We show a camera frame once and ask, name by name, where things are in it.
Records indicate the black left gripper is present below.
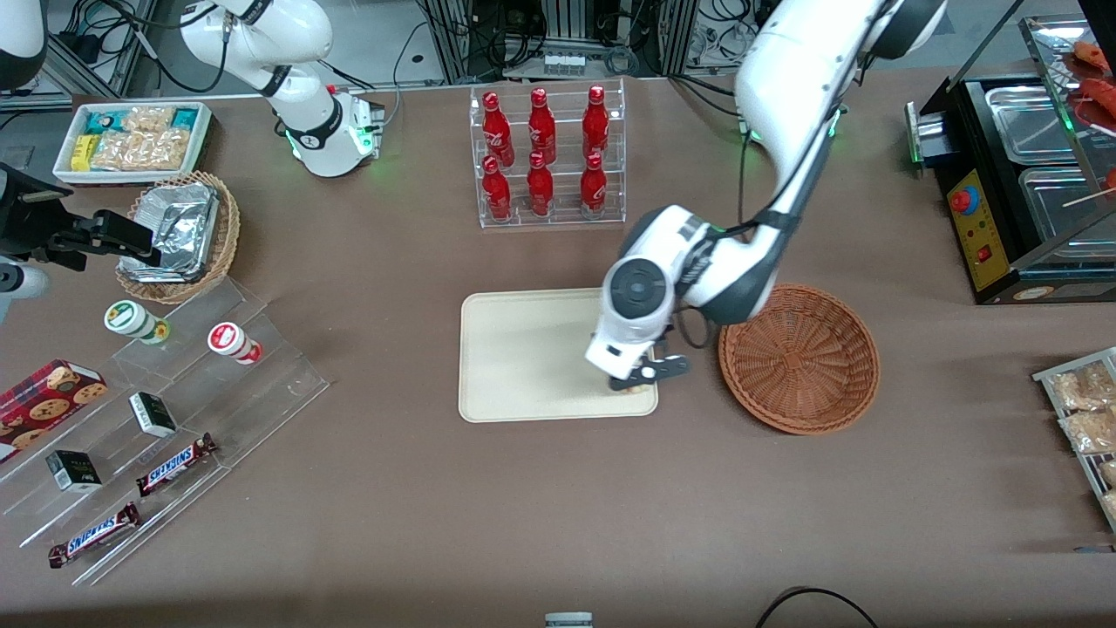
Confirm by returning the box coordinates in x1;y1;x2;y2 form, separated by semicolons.
609;343;691;391

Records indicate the light wicker basket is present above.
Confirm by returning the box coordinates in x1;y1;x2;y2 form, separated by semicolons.
115;171;241;305

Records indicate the white rectangular snack tray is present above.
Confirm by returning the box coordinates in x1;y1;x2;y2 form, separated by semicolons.
52;101;213;186

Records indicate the cream plastic tray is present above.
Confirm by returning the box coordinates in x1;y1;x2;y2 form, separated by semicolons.
459;288;659;424

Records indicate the brown wicker basket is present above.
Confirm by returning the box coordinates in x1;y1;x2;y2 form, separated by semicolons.
718;283;881;435

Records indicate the aluminium foil container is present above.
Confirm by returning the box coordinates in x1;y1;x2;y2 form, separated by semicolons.
119;251;198;283
138;181;219;276

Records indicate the green lid snack cup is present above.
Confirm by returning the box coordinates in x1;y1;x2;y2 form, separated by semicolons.
104;300;171;345

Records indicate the large rice cracker bag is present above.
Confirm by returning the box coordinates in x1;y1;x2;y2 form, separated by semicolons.
92;129;189;172

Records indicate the small rice cracker bag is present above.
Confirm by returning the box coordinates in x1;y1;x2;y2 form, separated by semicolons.
122;106;175;134

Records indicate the red lid snack cup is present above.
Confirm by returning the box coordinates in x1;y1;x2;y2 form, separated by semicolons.
207;322;262;365

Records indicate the small black box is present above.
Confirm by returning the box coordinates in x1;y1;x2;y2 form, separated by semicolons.
129;392;178;438
45;450;103;493

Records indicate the clear acrylic bottle rack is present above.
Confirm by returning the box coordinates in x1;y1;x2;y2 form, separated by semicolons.
469;77;627;229

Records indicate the red tartan cookie box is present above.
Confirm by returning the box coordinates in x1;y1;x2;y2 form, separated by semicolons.
0;358;109;463

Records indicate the red cola bottle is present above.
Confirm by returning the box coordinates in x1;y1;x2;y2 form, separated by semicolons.
482;156;513;222
481;91;515;168
527;87;557;165
582;85;610;162
527;152;555;217
580;153;608;215

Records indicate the clear acrylic stepped display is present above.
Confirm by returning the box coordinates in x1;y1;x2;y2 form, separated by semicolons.
0;277;330;587

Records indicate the Snickers chocolate bar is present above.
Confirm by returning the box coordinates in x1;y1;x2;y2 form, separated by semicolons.
135;433;219;498
48;502;142;569

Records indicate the black hot food warmer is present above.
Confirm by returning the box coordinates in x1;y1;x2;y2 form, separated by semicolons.
904;13;1116;306

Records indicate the steel warmer pan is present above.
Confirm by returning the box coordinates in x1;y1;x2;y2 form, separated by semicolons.
1018;166;1116;264
985;85;1084;167

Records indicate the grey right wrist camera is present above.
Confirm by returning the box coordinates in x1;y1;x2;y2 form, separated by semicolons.
0;262;51;324

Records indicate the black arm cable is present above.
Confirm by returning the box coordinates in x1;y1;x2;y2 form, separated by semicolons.
671;122;834;350

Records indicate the black looped cable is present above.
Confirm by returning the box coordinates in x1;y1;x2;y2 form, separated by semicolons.
754;587;881;628

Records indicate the aluminium frame rack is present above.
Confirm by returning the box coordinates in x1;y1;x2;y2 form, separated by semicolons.
423;0;698;81

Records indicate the grey wire tray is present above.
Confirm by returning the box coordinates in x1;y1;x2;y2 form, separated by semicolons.
1032;347;1116;533

